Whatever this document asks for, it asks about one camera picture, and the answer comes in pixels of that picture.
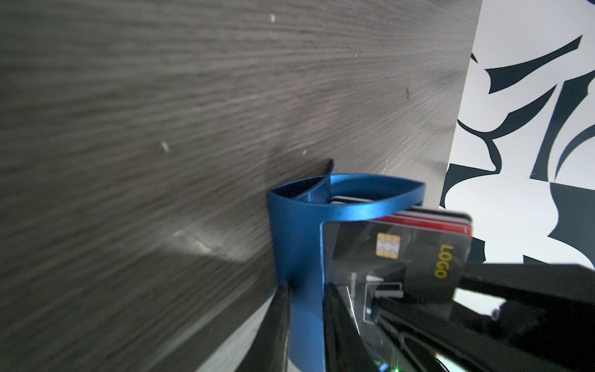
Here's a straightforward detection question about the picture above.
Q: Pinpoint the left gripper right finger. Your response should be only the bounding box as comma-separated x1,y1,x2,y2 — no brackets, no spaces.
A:
323,263,595,372

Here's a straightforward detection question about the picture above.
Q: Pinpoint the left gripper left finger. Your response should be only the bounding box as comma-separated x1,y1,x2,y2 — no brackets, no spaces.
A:
236,286,291,372

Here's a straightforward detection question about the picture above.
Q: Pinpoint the black LOGO card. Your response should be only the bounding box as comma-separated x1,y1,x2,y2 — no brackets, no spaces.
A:
323,220,472,330

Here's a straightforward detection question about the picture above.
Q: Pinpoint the blue card box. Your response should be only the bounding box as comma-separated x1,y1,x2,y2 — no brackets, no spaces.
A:
266,161,425,371

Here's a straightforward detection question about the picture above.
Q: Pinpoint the red striped card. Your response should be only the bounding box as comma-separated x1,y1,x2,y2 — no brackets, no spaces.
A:
374,207,473,237

